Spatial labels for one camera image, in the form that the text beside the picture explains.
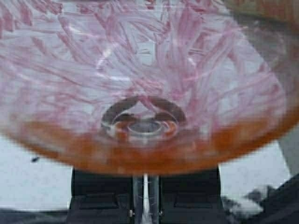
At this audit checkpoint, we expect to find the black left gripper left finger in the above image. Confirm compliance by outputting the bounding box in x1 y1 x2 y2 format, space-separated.
67 169 134 224

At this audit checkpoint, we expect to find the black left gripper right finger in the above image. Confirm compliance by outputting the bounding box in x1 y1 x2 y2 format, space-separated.
160 167 228 224

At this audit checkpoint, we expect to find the wine glass with pink filling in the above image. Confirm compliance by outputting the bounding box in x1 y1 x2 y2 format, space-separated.
0 0 299 224

